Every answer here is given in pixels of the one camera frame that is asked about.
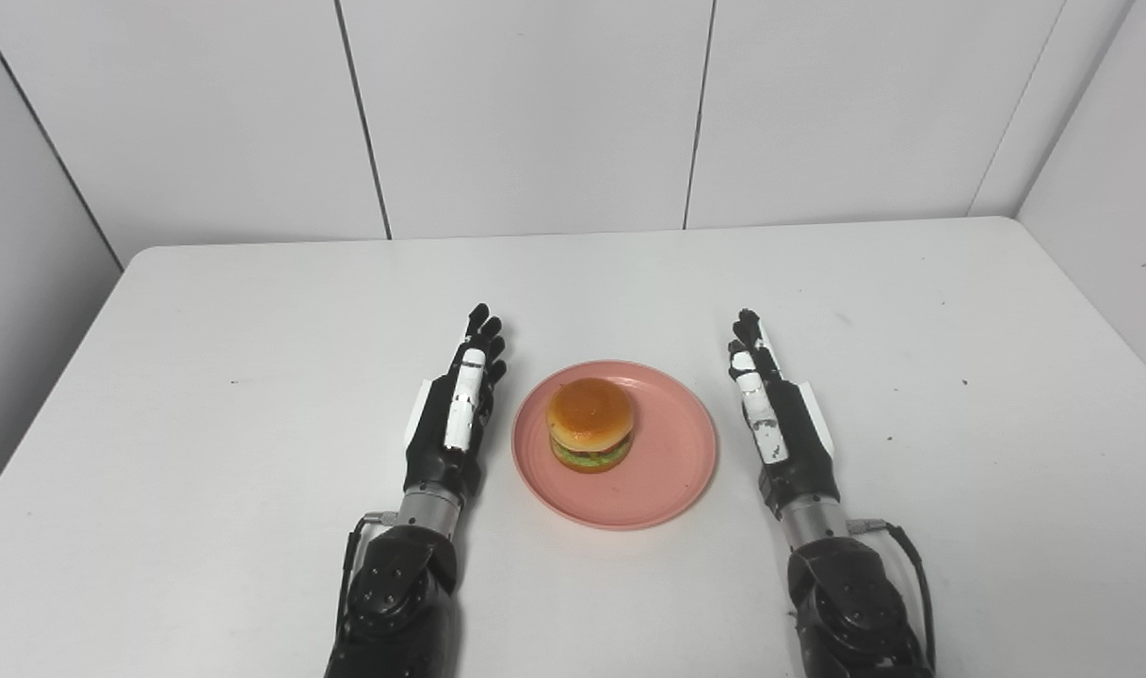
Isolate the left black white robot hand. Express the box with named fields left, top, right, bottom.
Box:
left=401, top=302, right=508, bottom=500

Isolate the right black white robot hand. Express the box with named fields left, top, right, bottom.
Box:
left=728, top=308, right=843, bottom=519

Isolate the pink round plate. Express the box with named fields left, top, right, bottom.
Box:
left=511, top=360, right=719, bottom=531

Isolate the toy hamburger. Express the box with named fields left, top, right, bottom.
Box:
left=546, top=378, right=637, bottom=475

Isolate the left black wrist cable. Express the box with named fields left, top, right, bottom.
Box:
left=335, top=511, right=399, bottom=641

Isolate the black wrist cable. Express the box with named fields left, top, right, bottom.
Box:
left=335, top=511, right=399, bottom=641
left=846, top=517, right=938, bottom=674

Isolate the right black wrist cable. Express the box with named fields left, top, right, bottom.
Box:
left=846, top=517, right=938, bottom=674

